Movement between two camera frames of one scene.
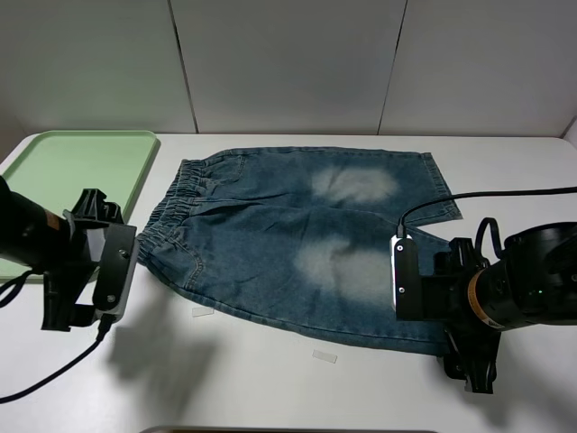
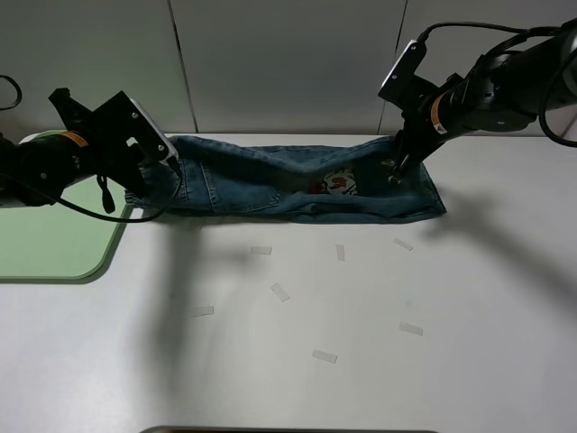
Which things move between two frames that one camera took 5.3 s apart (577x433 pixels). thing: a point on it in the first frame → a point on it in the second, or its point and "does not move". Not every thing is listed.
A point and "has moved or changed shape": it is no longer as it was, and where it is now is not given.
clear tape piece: [202, 311] does not move
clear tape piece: [325, 356] does not move
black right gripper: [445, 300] → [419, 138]
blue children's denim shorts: [299, 238] has moved or changed shape
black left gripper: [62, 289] → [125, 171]
